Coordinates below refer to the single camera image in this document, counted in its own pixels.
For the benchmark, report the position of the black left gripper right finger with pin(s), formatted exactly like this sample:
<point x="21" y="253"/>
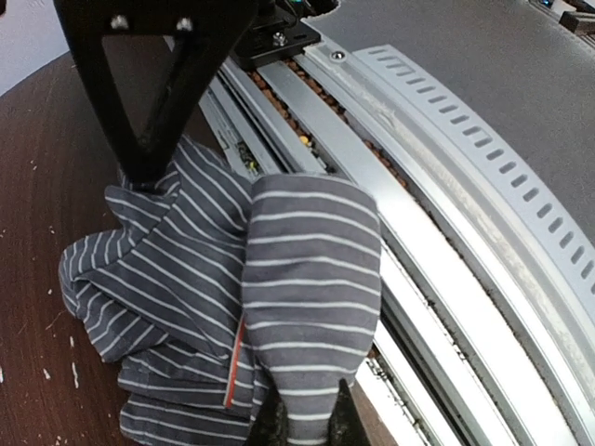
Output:
<point x="345" y="427"/>

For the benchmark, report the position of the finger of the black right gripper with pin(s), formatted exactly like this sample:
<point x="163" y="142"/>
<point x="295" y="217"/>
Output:
<point x="145" y="64"/>

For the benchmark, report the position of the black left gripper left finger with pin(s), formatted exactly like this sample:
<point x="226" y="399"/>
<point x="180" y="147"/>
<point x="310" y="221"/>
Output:
<point x="271" y="425"/>

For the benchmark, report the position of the grey striped boxer underwear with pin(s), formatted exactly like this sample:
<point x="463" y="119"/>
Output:
<point x="218" y="292"/>

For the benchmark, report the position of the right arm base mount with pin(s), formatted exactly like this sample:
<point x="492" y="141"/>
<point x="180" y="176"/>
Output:
<point x="279" y="32"/>

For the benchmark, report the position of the aluminium front rail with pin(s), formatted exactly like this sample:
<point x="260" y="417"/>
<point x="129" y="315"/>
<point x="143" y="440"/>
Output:
<point x="487" y="328"/>

